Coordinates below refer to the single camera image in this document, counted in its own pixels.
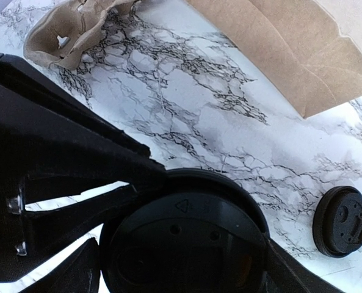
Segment brown paper bag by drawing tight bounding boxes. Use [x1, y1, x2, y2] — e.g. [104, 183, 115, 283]
[190, 0, 362, 118]

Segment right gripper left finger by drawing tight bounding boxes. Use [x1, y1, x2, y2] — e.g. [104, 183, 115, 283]
[0, 53, 168, 283]

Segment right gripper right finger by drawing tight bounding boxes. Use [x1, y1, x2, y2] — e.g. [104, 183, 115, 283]
[261, 233, 341, 293]

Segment cardboard cup carrier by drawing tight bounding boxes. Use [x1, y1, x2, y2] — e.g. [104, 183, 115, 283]
[23, 0, 134, 70]

